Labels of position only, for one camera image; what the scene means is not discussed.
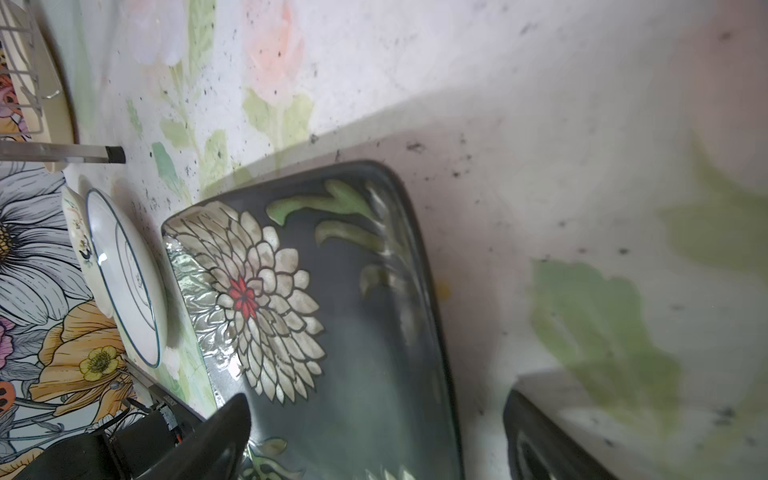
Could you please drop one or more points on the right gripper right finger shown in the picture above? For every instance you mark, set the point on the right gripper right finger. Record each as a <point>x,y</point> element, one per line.
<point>539,449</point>

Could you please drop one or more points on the white plate with black drawing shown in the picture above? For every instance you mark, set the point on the white plate with black drawing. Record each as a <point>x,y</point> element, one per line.
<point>74,210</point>

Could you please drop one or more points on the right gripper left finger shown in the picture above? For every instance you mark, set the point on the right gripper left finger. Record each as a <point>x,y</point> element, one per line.
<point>215,448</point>

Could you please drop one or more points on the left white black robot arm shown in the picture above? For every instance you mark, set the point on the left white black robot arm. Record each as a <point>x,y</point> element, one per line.
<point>125,445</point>

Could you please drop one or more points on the black square floral plate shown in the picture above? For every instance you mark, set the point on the black square floral plate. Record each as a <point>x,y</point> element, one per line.
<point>311,296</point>

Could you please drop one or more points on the white plate black rim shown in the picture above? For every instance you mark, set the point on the white plate black rim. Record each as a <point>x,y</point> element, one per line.
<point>131,277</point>

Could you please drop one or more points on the chrome wire dish rack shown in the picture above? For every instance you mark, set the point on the chrome wire dish rack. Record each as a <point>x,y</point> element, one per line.
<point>37,122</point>

